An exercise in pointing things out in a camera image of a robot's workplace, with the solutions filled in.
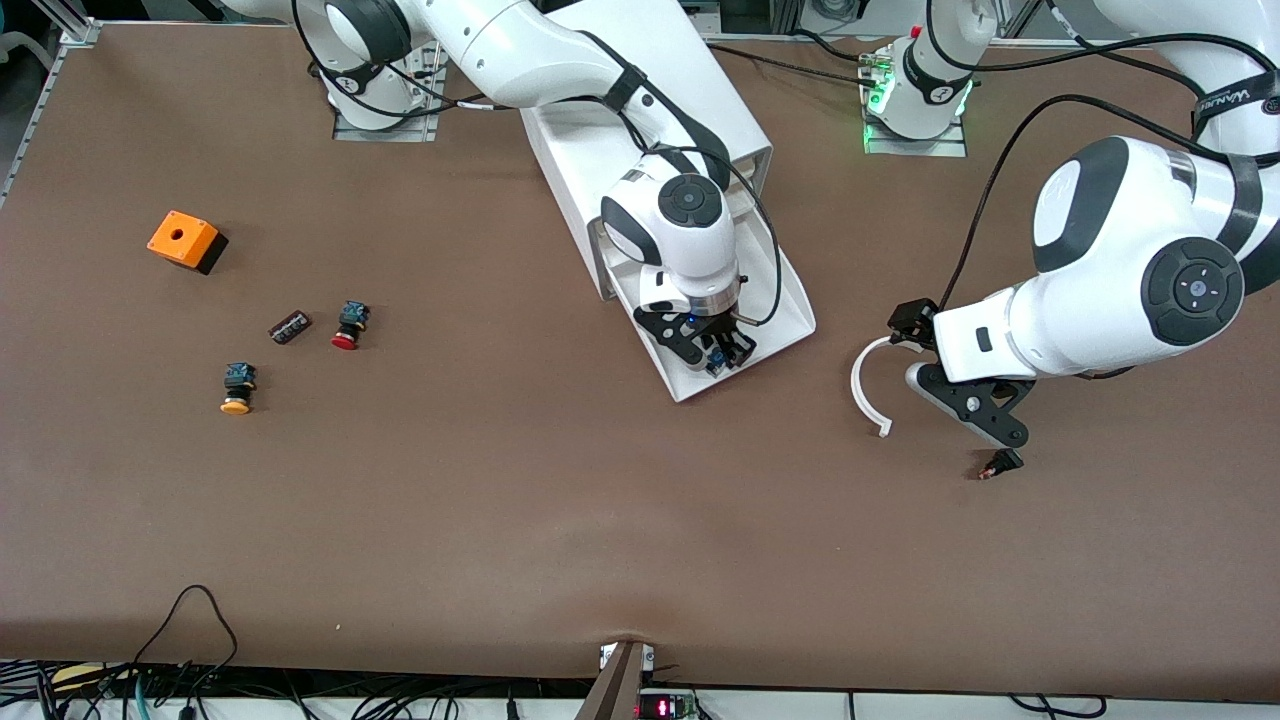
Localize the black looped cable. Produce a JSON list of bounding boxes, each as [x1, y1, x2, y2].
[[130, 585, 239, 691]]

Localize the red push button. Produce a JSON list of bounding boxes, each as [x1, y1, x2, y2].
[[331, 300, 370, 351]]

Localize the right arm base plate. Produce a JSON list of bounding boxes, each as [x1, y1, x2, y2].
[[333, 60, 443, 142]]

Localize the brown wedge post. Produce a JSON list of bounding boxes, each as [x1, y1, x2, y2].
[[575, 640, 647, 720]]

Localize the black cable to arm base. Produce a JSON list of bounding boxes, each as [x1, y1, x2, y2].
[[700, 28, 886, 81]]

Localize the white drawer cabinet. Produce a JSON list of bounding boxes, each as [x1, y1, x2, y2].
[[518, 0, 774, 302]]

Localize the white curved half ring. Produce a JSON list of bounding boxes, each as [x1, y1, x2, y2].
[[850, 335, 897, 438]]

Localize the device with red display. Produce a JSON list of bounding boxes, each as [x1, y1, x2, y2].
[[637, 690, 701, 720]]

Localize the yellow push button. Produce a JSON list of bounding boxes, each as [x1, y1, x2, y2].
[[220, 362, 258, 415]]

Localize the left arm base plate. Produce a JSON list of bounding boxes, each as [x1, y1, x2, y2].
[[863, 55, 969, 158]]

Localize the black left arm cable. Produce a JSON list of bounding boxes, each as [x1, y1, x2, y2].
[[925, 0, 1280, 313]]

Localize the orange box with hole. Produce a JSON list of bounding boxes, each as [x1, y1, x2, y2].
[[147, 210, 230, 276]]

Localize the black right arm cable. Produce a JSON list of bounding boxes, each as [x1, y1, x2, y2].
[[293, 0, 782, 328]]

